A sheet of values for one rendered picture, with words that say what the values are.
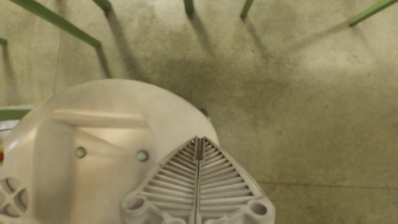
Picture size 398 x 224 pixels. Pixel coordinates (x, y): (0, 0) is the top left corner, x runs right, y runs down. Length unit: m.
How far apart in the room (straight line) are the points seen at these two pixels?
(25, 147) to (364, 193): 1.21
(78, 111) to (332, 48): 0.99
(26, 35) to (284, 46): 1.27
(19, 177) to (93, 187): 0.15
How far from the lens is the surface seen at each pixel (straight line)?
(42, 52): 1.08
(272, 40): 0.81
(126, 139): 0.43
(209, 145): 0.16
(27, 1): 0.68
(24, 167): 0.52
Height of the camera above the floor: 0.67
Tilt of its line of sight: 87 degrees down
